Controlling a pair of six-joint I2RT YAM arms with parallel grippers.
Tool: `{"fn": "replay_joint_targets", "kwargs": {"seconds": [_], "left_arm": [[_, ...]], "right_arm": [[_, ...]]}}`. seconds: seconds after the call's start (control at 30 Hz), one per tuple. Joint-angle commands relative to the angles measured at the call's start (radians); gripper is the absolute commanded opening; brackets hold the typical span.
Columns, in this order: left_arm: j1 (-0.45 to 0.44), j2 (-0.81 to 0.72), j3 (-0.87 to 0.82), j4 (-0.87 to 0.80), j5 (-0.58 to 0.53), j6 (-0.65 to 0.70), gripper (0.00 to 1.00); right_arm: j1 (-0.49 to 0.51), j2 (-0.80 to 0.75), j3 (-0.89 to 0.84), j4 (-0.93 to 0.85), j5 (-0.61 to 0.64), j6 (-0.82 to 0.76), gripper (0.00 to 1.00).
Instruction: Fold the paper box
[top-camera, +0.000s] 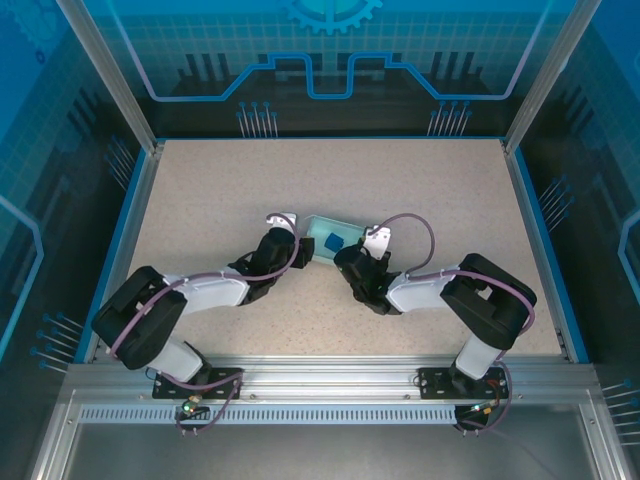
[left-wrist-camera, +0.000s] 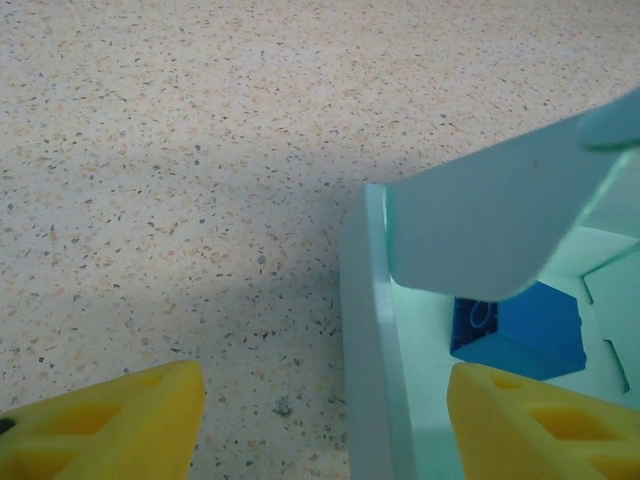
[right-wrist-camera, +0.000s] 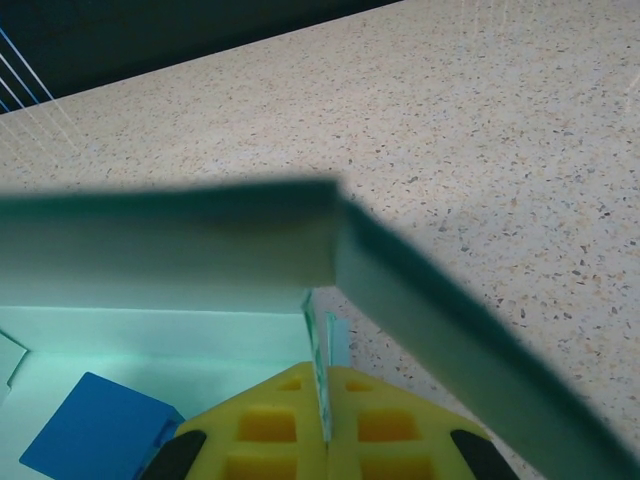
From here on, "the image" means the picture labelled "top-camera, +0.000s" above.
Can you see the light teal paper box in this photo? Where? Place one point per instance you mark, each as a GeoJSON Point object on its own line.
{"type": "Point", "coordinates": [320, 227]}

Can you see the small blue cube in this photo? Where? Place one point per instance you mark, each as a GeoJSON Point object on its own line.
{"type": "Point", "coordinates": [333, 241]}

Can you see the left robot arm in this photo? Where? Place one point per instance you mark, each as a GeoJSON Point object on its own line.
{"type": "Point", "coordinates": [145, 315]}

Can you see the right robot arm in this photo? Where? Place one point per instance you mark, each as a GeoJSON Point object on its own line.
{"type": "Point", "coordinates": [480, 300]}

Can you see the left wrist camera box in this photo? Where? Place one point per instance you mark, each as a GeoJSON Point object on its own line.
{"type": "Point", "coordinates": [285, 220]}

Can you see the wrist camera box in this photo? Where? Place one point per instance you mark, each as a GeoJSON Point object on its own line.
{"type": "Point", "coordinates": [377, 242]}
{"type": "Point", "coordinates": [285, 220]}

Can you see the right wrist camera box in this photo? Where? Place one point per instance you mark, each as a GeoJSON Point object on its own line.
{"type": "Point", "coordinates": [377, 242]}

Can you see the aluminium frame beam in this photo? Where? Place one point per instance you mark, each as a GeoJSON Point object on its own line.
{"type": "Point", "coordinates": [325, 372]}

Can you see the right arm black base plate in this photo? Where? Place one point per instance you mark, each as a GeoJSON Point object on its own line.
{"type": "Point", "coordinates": [430, 382]}

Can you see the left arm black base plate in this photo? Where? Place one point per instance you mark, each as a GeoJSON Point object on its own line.
{"type": "Point", "coordinates": [225, 382]}

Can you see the aluminium side rail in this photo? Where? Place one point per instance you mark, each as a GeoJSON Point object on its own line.
{"type": "Point", "coordinates": [125, 240]}
{"type": "Point", "coordinates": [525, 200]}

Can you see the aluminium frame post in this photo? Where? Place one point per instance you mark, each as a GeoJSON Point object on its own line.
{"type": "Point", "coordinates": [115, 75]}
{"type": "Point", "coordinates": [550, 75]}

